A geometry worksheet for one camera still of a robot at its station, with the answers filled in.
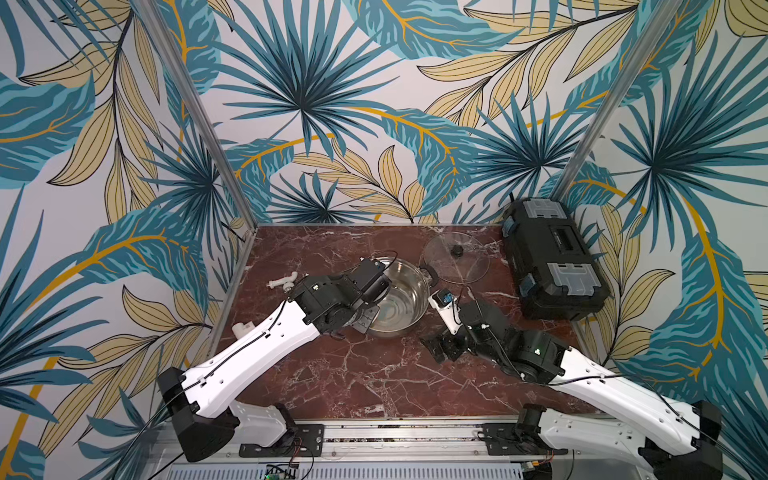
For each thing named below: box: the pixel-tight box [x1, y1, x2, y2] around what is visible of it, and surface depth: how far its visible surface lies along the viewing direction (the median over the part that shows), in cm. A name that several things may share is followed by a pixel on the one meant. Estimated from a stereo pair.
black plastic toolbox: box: [502, 198, 611, 321], surface depth 91 cm
